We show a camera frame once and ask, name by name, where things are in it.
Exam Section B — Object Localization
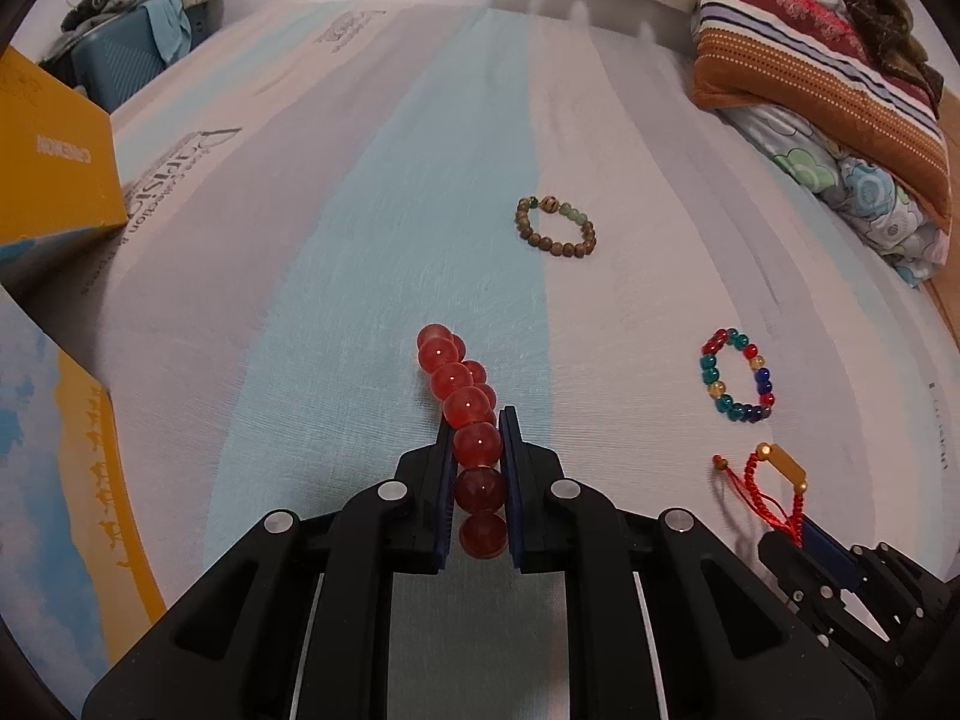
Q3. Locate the light blue cloth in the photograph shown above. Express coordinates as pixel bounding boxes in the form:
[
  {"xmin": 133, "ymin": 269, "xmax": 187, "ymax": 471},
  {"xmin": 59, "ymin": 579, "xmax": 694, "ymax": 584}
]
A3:
[{"xmin": 142, "ymin": 0, "xmax": 192, "ymax": 61}]

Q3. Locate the floral duvet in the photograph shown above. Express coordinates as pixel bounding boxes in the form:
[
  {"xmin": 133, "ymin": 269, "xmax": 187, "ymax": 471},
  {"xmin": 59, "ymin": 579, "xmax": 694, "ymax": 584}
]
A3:
[{"xmin": 724, "ymin": 101, "xmax": 953, "ymax": 287}]

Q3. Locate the red bead bracelet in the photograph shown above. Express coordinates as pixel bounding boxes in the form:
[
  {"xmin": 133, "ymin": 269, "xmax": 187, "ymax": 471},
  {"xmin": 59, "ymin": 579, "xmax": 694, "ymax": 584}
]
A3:
[{"xmin": 416, "ymin": 322, "xmax": 509, "ymax": 560}]

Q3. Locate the wooden headboard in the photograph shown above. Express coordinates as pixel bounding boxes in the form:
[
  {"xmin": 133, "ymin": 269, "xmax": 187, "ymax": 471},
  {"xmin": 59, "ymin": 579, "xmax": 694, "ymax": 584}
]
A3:
[{"xmin": 926, "ymin": 270, "xmax": 960, "ymax": 361}]

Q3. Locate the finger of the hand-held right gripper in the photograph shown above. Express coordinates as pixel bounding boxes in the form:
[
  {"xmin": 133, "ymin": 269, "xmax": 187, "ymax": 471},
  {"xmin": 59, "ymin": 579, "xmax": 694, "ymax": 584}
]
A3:
[
  {"xmin": 757, "ymin": 532, "xmax": 852, "ymax": 635},
  {"xmin": 802, "ymin": 521, "xmax": 938, "ymax": 601}
]

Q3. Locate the multicolour glass bead bracelet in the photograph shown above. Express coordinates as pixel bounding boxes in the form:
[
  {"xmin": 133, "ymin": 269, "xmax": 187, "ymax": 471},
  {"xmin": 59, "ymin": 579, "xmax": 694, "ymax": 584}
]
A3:
[{"xmin": 701, "ymin": 328, "xmax": 776, "ymax": 425}]

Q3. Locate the striped bed sheet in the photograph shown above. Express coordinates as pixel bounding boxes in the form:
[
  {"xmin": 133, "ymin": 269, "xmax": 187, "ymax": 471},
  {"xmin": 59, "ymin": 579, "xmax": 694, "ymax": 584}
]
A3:
[{"xmin": 0, "ymin": 0, "xmax": 960, "ymax": 720}]

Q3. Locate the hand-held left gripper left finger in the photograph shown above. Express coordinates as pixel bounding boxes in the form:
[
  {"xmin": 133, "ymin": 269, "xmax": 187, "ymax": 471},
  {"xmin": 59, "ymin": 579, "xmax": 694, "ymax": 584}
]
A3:
[{"xmin": 81, "ymin": 409, "xmax": 458, "ymax": 720}]

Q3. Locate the brown blanket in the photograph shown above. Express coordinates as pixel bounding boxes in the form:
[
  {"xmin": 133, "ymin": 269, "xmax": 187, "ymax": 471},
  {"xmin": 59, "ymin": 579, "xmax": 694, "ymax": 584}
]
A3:
[{"xmin": 814, "ymin": 0, "xmax": 944, "ymax": 117}]

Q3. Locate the striped orange pillow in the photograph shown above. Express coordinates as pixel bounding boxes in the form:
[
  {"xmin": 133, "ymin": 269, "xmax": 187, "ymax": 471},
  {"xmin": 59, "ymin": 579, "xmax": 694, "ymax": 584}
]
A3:
[{"xmin": 690, "ymin": 0, "xmax": 952, "ymax": 230}]

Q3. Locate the blue suitcase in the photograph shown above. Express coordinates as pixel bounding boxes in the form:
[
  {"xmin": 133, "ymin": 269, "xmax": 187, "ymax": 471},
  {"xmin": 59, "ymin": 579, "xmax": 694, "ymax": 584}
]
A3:
[{"xmin": 41, "ymin": 4, "xmax": 226, "ymax": 113}]

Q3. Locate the brown green bead bracelet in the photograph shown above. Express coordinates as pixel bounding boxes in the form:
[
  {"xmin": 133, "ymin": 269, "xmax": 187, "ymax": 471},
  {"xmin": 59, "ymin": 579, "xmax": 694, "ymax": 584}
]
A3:
[{"xmin": 514, "ymin": 195, "xmax": 599, "ymax": 259}]

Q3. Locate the red cord bracelet gold tube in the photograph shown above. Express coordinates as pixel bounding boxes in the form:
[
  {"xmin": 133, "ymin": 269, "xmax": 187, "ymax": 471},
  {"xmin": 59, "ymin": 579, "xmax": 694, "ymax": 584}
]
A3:
[{"xmin": 712, "ymin": 444, "xmax": 811, "ymax": 548}]

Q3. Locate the blue yellow cardboard box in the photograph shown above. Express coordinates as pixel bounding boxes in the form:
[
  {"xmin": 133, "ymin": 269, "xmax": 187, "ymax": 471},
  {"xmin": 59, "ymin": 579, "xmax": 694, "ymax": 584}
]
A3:
[{"xmin": 0, "ymin": 45, "xmax": 167, "ymax": 698}]

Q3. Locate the dark clothing pile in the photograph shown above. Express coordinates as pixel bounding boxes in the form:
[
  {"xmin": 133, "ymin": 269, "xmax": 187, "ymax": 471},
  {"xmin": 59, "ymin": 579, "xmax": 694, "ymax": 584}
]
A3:
[{"xmin": 60, "ymin": 0, "xmax": 155, "ymax": 35}]

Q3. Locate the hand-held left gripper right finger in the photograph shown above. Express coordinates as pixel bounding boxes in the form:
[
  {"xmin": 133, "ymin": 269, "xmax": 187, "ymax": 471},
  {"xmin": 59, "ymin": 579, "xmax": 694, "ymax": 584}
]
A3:
[{"xmin": 499, "ymin": 405, "xmax": 878, "ymax": 720}]

